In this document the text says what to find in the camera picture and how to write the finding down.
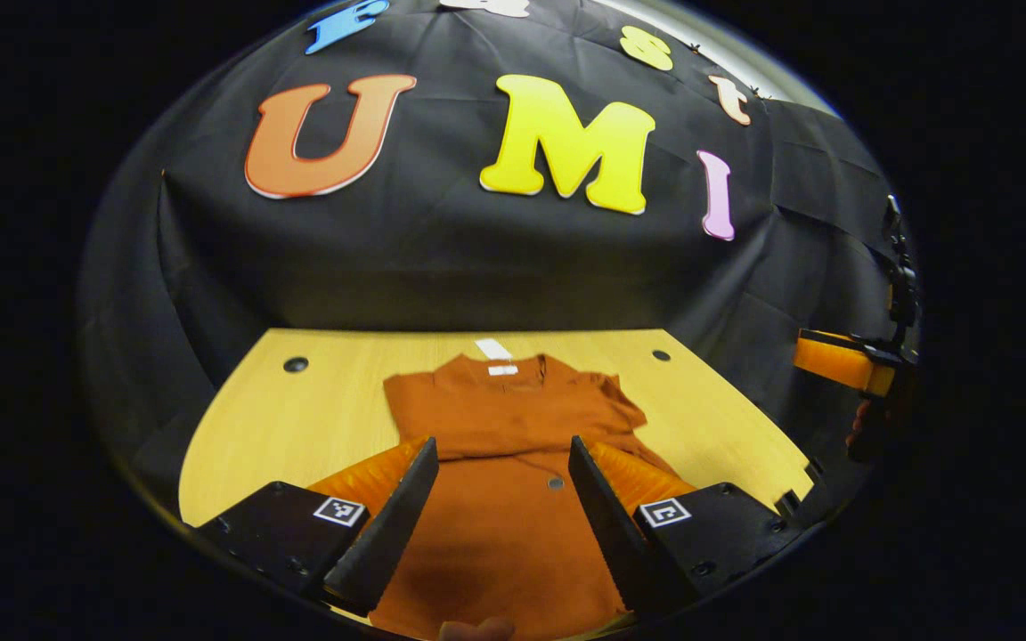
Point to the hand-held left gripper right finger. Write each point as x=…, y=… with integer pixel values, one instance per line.
x=606, y=525

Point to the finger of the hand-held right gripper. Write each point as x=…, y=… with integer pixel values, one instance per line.
x=838, y=361

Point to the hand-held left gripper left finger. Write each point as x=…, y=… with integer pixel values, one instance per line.
x=388, y=525

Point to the orange knit garment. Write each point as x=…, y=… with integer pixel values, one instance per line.
x=504, y=534

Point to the black backdrop cloth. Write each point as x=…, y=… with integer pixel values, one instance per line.
x=442, y=267

